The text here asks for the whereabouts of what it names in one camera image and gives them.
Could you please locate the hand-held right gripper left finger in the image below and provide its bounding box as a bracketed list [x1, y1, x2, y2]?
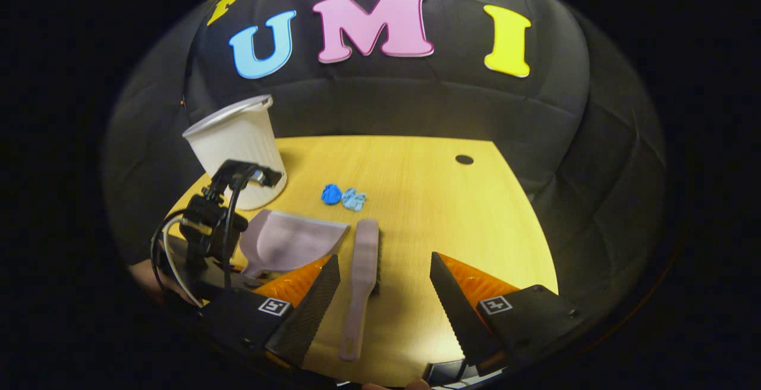
[199, 253, 342, 370]

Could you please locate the black cable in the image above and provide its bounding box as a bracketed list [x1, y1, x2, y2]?
[150, 209, 192, 297]
[222, 164, 265, 291]

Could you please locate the white cable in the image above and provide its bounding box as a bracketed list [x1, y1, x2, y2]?
[162, 218, 206, 309]

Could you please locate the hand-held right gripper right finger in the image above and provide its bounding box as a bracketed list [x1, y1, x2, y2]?
[429, 251, 581, 368]

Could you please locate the small pink dustpan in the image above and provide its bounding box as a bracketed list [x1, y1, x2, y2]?
[240, 210, 350, 279]

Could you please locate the light blue paper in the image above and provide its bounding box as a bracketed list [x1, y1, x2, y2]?
[342, 188, 367, 212]

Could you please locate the small pink broom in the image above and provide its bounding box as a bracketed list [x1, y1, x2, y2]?
[339, 219, 381, 362]

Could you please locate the white ribbed garbage bin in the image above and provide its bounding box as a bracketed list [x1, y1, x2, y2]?
[183, 95, 288, 211]

